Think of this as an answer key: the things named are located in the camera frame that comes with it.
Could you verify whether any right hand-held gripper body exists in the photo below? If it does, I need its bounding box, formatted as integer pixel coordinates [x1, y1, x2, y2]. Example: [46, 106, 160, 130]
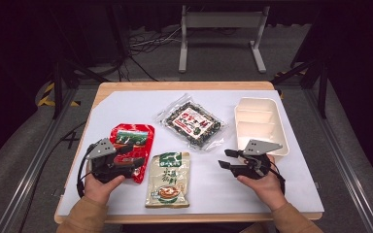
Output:
[236, 139, 284, 181]

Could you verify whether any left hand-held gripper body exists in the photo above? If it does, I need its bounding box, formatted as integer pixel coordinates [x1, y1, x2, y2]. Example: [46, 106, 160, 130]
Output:
[85, 138, 127, 184]

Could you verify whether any red snack packet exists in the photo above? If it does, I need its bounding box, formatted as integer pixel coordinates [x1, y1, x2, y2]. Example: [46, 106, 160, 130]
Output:
[109, 122, 155, 184]

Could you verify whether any white plastic tray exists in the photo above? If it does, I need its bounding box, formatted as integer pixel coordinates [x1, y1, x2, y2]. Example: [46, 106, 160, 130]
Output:
[233, 96, 290, 157]

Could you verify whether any beige green snack packet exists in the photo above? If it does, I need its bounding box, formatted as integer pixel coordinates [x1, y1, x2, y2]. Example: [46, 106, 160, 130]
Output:
[144, 151, 191, 209]

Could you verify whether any clear dark seaweed packet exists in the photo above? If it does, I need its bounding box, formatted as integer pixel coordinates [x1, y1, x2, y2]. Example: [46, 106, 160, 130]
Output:
[154, 93, 229, 153]

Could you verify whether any person's left hand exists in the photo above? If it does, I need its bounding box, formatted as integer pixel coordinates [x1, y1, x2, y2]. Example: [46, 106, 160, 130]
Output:
[83, 173, 126, 206]

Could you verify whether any person's right hand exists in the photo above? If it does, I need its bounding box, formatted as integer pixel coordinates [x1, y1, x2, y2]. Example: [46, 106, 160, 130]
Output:
[236, 154, 288, 212]

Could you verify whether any white table cover sheet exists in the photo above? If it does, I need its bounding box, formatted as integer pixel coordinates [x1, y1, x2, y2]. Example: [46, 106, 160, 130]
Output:
[57, 89, 324, 217]

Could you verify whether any black metal stand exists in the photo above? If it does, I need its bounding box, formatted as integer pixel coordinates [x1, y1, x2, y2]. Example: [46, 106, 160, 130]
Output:
[271, 57, 329, 119]
[51, 57, 111, 119]

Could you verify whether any yellow black hazard tape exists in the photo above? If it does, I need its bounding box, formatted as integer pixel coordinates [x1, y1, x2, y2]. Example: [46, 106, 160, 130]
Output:
[38, 82, 81, 108]

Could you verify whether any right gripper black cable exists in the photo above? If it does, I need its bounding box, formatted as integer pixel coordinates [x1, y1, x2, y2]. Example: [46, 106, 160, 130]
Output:
[267, 160, 287, 196]

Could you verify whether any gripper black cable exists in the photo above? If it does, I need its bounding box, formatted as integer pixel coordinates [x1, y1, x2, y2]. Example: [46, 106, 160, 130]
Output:
[267, 160, 287, 196]
[76, 145, 94, 199]

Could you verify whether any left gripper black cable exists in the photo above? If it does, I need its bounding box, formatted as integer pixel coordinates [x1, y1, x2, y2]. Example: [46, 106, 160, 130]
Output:
[76, 145, 94, 199]

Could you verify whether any black floor cable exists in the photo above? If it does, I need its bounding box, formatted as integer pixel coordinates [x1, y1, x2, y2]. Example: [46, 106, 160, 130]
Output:
[18, 120, 88, 233]

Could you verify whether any aluminium floor rail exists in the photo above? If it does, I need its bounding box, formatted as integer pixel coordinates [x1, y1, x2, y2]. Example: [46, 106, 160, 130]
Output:
[0, 86, 79, 233]
[304, 86, 373, 233]

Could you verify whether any bundle of floor cables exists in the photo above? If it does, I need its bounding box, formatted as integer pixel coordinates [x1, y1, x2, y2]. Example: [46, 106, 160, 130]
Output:
[118, 25, 183, 83]

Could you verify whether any white metal stand frame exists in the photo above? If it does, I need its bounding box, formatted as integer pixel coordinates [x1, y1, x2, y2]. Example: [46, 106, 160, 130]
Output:
[178, 4, 271, 74]

